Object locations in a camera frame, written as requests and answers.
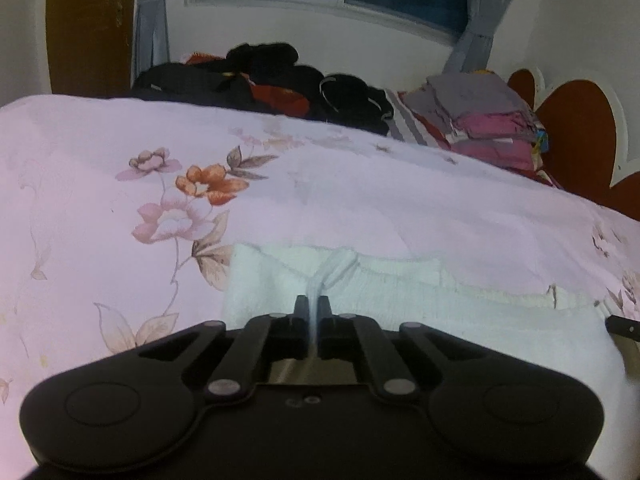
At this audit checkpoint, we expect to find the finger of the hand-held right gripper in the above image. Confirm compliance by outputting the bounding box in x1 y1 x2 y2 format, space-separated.
604 315 640 343

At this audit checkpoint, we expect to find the pale green knit sweater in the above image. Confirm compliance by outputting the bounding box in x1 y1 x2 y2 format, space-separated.
220 242 628 391

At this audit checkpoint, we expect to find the stack of folded clothes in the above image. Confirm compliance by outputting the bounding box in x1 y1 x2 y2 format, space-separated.
405 70 557 187

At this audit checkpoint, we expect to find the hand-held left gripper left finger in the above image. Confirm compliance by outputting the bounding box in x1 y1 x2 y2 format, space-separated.
139 295 312 404

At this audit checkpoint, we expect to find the brown and white scalloped headboard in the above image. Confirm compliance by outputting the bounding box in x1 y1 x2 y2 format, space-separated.
507 67 640 222

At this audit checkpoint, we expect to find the pink floral bedsheet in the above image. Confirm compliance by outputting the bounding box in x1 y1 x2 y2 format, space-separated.
0 92 640 476

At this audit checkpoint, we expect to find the grey curtain beside door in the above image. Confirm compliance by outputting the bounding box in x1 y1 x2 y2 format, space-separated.
132 0 174 85

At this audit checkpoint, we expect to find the grey curtain beside headboard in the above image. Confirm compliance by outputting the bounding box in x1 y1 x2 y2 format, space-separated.
444 0 532 75

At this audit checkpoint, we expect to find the striped pillow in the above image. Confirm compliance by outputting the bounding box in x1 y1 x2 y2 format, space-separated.
384 88 452 150

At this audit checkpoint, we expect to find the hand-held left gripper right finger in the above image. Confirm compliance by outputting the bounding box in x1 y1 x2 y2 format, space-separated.
317 295 489 404

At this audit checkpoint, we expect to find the pile of black clothes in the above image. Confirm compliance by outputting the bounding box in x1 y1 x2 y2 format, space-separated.
131 42 397 137

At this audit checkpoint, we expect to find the brown wooden door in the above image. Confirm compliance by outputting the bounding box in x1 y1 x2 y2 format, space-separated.
46 0 137 99

